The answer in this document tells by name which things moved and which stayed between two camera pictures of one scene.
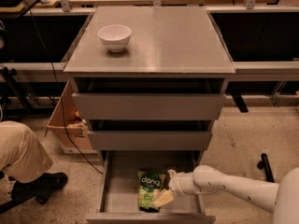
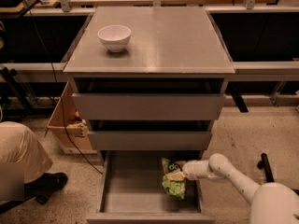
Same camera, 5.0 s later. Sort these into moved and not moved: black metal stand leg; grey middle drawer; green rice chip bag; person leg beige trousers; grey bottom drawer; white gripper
Moved: green rice chip bag; white gripper
Not moved: grey bottom drawer; black metal stand leg; person leg beige trousers; grey middle drawer
